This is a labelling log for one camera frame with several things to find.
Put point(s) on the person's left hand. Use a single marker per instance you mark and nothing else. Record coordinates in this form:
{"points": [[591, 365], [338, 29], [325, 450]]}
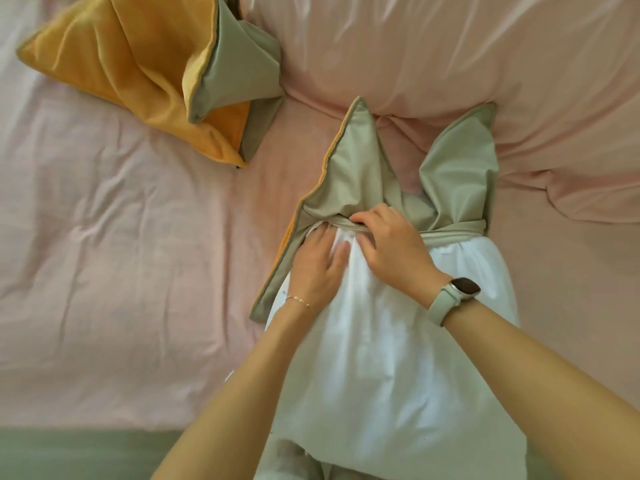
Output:
{"points": [[315, 274]]}

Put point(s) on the person's right hand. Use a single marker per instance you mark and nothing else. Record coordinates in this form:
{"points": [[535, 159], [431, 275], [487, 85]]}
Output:
{"points": [[400, 254]]}

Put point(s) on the grey and orange pillowcase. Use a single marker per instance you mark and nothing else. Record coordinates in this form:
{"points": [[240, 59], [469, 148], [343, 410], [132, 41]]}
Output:
{"points": [[140, 59], [355, 169]]}

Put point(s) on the white pillow insert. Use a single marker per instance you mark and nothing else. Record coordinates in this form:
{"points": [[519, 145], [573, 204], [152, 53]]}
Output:
{"points": [[390, 369]]}

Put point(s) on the pink bed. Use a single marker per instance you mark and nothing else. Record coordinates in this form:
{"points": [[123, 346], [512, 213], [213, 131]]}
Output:
{"points": [[125, 269]]}

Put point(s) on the person's left forearm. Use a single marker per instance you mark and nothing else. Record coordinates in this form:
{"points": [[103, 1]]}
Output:
{"points": [[235, 404]]}

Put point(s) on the person's right forearm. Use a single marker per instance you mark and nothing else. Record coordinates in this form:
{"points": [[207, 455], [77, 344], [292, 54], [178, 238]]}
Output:
{"points": [[550, 384]]}

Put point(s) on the person's white shorts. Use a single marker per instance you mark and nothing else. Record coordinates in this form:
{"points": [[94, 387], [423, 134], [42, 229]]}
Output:
{"points": [[285, 459]]}

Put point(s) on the white smartwatch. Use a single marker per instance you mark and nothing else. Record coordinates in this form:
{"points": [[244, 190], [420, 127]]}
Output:
{"points": [[442, 304]]}

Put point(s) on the pink ruffled duvet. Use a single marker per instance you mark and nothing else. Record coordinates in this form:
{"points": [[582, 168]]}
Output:
{"points": [[450, 54]]}

